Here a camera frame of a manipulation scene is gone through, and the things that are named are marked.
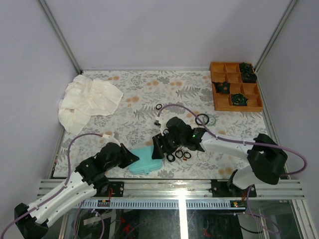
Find large black bangle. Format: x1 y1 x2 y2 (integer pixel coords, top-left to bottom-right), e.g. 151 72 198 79
195 113 210 126

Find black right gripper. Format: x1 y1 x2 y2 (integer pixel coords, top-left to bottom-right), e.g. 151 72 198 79
152 129 185 159

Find green jade bangle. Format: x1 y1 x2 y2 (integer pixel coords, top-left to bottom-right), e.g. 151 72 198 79
202 114 217 126

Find thin silver bangle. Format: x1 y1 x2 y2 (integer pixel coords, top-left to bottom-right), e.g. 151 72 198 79
196 151 211 162

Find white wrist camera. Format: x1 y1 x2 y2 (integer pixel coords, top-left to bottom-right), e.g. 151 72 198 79
102 134 120 145
155 115 169 135

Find wooden compartment tray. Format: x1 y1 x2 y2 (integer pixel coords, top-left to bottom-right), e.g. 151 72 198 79
210 62 263 112

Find black scrunchie top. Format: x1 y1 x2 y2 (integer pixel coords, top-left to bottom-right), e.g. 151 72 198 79
239 62 254 74

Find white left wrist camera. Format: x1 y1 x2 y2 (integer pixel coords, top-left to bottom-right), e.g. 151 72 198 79
102 134 120 145

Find teal jewelry box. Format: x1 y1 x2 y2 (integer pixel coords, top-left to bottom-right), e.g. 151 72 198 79
129 145 163 175

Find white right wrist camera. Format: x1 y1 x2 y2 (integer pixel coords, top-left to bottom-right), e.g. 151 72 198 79
155 115 169 135

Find white crumpled cloth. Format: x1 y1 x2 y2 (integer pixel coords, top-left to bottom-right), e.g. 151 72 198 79
58 75 124 135

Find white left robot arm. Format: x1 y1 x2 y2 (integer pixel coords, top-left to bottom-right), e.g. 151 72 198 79
14 142 139 239

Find aluminium rail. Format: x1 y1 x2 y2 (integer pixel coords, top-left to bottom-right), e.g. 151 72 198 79
37 178 306 200

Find black orange scrunchie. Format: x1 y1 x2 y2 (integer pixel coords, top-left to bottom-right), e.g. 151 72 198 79
212 81 230 95

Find black green scrunchie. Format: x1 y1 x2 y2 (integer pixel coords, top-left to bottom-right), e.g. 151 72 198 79
231 93 249 107

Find black hair tie double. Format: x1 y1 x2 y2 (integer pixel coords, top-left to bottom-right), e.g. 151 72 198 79
166 155 175 162

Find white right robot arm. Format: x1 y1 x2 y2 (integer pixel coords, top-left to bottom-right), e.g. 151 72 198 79
152 117 288 197

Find floral table mat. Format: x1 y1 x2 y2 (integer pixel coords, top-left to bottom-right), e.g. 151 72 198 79
53 71 267 178

